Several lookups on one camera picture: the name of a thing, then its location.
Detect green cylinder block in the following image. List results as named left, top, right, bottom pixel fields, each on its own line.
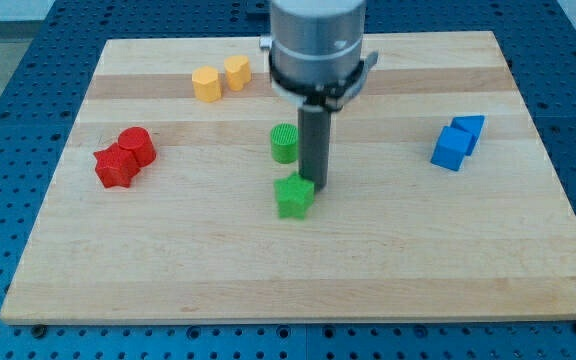
left=270, top=123, right=298, bottom=164

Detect red star block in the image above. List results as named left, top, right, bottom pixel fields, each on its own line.
left=93, top=143, right=140, bottom=188

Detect yellow heart block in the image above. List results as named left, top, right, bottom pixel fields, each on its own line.
left=224, top=55, right=252, bottom=91

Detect blue triangle block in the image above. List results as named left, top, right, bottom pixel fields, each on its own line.
left=451, top=115, right=485, bottom=156

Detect grey pusher mount flange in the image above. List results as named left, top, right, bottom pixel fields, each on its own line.
left=259, top=35, right=379, bottom=111

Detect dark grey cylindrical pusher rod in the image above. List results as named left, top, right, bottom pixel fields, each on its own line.
left=298, top=105, right=331, bottom=190

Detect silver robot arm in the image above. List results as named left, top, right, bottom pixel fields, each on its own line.
left=268, top=0, right=379, bottom=192

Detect red cylinder block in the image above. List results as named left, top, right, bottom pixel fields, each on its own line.
left=118, top=127, right=157, bottom=167

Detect blue cube block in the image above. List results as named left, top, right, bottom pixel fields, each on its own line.
left=430, top=126, right=473, bottom=171

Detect green star block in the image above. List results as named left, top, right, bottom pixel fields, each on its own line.
left=274, top=172, right=314, bottom=219

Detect wooden board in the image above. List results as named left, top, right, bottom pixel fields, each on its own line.
left=0, top=31, right=576, bottom=325

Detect yellow hexagon block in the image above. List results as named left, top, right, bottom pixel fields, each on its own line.
left=192, top=66, right=222, bottom=103

